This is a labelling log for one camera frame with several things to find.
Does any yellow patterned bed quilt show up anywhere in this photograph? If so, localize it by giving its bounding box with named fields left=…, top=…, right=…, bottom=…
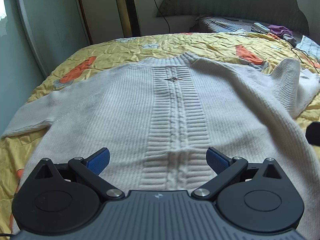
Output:
left=1, top=33, right=319, bottom=233

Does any white remote control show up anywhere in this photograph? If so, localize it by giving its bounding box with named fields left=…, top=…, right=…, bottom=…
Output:
left=253, top=22, right=270, bottom=33

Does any dark padded headboard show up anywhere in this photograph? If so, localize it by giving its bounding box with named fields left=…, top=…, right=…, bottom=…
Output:
left=157, top=0, right=310, bottom=35

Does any light blue checked cloth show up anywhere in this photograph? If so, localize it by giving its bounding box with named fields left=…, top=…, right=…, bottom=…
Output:
left=296, top=35, right=320, bottom=62

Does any white knit sweater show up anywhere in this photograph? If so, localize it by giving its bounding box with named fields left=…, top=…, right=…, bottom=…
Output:
left=3, top=53, right=319, bottom=239

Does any black wall cable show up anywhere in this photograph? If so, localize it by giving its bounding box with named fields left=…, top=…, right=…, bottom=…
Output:
left=149, top=0, right=172, bottom=34

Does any gold standing air conditioner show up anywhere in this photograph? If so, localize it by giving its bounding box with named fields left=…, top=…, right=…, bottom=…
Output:
left=116, top=0, right=140, bottom=37

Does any purple cloth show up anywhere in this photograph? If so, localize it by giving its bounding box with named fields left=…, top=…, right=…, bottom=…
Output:
left=268, top=25, right=293, bottom=38

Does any frosted glass wardrobe door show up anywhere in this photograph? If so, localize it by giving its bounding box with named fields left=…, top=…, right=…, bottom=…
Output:
left=17, top=0, right=89, bottom=77

